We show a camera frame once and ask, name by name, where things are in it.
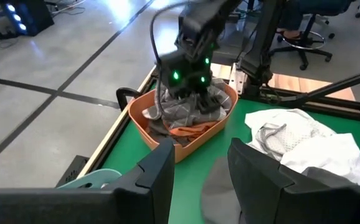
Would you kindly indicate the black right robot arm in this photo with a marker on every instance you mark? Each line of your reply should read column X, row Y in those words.
column 261, row 46

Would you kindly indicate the silver arm base bracket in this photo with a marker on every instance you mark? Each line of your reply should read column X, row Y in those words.
column 236, row 79

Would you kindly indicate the wooden table side board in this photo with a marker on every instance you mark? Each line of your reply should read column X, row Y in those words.
column 307, row 85

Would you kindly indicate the white smooth towel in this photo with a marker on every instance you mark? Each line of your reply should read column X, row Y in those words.
column 323, row 155

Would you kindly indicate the grey towel with white stripes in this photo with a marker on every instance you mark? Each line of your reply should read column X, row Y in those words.
column 183, row 113

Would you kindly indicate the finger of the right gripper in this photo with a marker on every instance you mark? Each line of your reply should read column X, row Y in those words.
column 209, row 102
column 178, row 95

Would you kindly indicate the person's leg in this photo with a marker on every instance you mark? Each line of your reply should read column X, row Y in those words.
column 292, row 15

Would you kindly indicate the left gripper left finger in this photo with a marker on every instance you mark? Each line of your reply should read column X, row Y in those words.
column 142, row 202

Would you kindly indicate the black diagonal frame strut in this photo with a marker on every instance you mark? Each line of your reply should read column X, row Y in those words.
column 339, row 85

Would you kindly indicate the orange towel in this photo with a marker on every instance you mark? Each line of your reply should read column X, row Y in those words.
column 192, row 130

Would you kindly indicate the white waffle towel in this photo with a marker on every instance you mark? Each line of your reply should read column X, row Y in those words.
column 295, row 137

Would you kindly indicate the orange plastic basket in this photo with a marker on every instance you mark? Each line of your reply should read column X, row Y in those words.
column 205, row 141

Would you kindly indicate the black table clamp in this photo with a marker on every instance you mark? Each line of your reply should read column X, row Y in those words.
column 119, row 95

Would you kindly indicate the computer tower with blue lights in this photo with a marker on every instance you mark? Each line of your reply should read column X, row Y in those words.
column 33, row 15

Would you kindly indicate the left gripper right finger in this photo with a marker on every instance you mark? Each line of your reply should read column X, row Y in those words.
column 276, row 202

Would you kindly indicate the black slotted floor box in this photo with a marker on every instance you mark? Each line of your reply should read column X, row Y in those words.
column 72, row 169

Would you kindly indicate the teal plastic basket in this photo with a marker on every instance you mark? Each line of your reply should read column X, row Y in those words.
column 99, row 177

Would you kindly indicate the black office chair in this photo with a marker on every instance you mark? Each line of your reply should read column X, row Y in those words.
column 307, row 51

